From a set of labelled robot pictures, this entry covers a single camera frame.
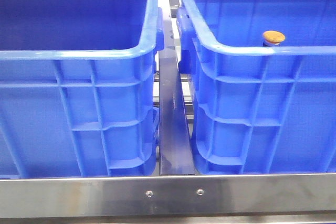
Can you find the steel front rail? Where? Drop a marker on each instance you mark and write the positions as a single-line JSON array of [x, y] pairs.
[[168, 195]]

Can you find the blue crate front left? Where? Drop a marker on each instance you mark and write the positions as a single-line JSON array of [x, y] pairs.
[[77, 87]]

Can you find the yellow button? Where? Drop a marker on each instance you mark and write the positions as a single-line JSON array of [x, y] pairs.
[[273, 38]]

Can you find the blue crate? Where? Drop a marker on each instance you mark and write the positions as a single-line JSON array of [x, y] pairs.
[[77, 87], [261, 110]]

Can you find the blue crate front right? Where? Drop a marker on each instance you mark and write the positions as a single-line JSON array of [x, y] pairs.
[[261, 110]]

